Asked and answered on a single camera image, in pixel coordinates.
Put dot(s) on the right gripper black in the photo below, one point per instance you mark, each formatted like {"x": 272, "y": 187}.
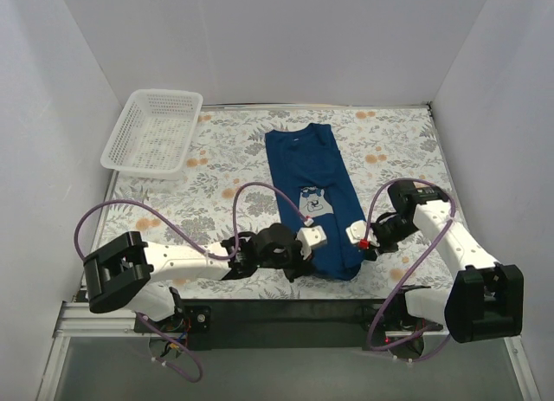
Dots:
{"x": 375, "y": 247}

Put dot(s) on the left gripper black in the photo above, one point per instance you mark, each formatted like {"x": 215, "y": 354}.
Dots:
{"x": 300, "y": 262}

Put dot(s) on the blue t shirt cartoon print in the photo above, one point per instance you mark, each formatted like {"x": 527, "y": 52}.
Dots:
{"x": 308, "y": 167}

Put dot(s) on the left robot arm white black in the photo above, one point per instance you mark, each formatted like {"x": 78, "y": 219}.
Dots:
{"x": 131, "y": 273}

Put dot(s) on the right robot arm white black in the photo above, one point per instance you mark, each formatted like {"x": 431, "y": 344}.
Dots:
{"x": 485, "y": 300}

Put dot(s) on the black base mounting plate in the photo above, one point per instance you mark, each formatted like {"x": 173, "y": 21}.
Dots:
{"x": 249, "y": 324}

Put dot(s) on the white plastic perforated basket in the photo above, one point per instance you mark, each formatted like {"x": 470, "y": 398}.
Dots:
{"x": 153, "y": 133}

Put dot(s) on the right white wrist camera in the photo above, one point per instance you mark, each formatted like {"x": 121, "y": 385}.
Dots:
{"x": 361, "y": 235}

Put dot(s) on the aluminium frame rail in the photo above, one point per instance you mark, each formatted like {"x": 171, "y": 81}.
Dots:
{"x": 76, "y": 320}

